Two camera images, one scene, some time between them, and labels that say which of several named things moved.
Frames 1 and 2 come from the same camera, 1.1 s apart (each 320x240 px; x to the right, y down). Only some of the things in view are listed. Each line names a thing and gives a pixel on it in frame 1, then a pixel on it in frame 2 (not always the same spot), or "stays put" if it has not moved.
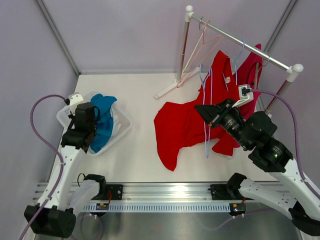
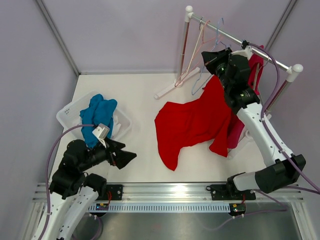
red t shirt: [179, 124] stays put
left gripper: [94, 123] -> [123, 157]
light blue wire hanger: [210, 76] -> [195, 90]
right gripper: [210, 112] -> [215, 58]
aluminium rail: [153, 193] stays put
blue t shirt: [105, 124] stays put
